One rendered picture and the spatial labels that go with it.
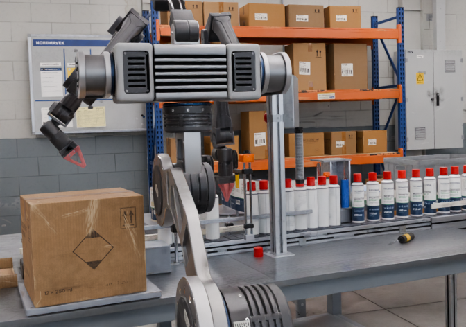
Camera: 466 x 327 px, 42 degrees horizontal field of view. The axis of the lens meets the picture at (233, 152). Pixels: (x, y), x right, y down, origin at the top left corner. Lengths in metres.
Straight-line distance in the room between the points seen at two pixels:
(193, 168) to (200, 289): 0.51
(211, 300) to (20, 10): 5.76
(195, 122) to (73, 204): 0.39
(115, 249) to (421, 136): 6.18
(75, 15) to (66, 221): 5.21
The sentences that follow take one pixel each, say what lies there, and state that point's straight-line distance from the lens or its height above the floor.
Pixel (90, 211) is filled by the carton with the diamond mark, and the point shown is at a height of 1.09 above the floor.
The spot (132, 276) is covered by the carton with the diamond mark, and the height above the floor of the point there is 0.90.
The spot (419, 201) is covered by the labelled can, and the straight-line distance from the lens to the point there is 2.70.
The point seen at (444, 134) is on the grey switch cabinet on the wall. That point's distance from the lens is 7.78.
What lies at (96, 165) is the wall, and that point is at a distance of 6.67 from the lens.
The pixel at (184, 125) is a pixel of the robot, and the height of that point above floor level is 1.31.
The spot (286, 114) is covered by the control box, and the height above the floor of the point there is 1.33.
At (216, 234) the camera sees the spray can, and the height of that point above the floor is 0.90.
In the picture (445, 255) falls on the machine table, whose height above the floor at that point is 0.83.
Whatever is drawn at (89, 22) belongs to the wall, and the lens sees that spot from 6.74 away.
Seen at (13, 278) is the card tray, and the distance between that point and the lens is 1.99.
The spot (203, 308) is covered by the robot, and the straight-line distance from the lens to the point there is 1.17.
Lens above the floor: 1.32
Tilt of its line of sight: 3 degrees down
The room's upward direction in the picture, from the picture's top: 2 degrees counter-clockwise
